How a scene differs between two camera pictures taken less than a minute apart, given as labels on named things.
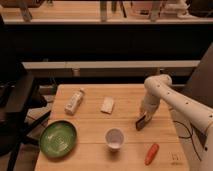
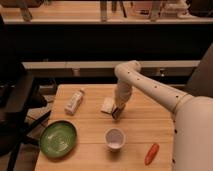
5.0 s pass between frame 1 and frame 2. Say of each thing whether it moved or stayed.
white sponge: stayed
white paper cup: stayed
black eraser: moved
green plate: stayed
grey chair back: stayed
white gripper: moved
